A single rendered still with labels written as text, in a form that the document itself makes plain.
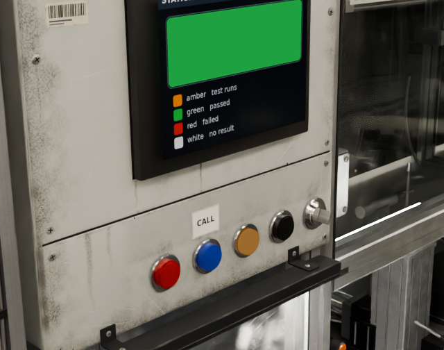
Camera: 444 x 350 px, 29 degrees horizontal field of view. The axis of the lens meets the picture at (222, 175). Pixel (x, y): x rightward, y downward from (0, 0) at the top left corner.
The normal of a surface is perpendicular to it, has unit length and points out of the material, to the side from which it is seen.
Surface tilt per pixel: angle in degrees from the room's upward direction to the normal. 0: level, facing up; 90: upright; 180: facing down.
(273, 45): 90
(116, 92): 90
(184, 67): 90
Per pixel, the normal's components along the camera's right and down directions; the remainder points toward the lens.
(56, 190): 0.70, 0.22
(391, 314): -0.71, 0.23
